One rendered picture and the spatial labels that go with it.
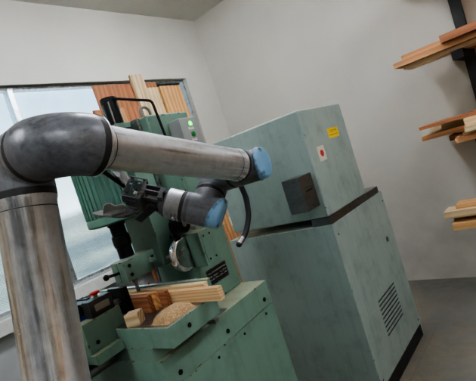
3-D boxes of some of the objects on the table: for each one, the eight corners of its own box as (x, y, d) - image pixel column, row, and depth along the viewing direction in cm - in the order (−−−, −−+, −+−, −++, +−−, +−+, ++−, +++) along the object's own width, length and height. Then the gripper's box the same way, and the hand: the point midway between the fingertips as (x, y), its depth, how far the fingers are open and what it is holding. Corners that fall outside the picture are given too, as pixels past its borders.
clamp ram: (100, 323, 130) (91, 297, 130) (119, 313, 136) (109, 287, 136) (117, 323, 125) (107, 295, 124) (135, 311, 131) (126, 285, 130)
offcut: (146, 319, 121) (141, 307, 121) (140, 324, 117) (137, 312, 117) (132, 322, 122) (128, 311, 122) (127, 328, 118) (123, 316, 118)
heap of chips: (148, 326, 114) (145, 316, 114) (177, 305, 124) (175, 297, 124) (168, 325, 109) (165, 315, 109) (198, 304, 119) (195, 295, 119)
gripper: (174, 165, 119) (110, 153, 120) (153, 223, 108) (81, 208, 109) (177, 183, 126) (116, 170, 127) (156, 238, 115) (90, 224, 116)
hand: (102, 193), depth 121 cm, fingers closed on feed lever, 14 cm apart
